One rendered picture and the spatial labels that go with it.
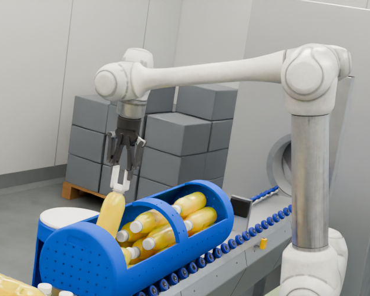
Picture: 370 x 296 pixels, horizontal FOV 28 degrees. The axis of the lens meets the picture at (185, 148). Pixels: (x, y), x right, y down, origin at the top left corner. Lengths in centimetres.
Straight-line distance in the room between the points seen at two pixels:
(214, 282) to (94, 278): 82
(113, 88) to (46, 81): 477
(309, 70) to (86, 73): 542
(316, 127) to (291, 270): 40
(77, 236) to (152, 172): 382
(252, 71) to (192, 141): 381
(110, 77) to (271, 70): 46
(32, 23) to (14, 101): 69
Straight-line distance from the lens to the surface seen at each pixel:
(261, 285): 420
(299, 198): 201
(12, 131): 664
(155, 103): 609
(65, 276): 230
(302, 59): 188
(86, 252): 223
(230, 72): 214
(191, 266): 277
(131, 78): 208
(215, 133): 620
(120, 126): 228
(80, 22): 702
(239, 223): 339
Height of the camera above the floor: 197
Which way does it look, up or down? 12 degrees down
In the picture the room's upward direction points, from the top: 8 degrees clockwise
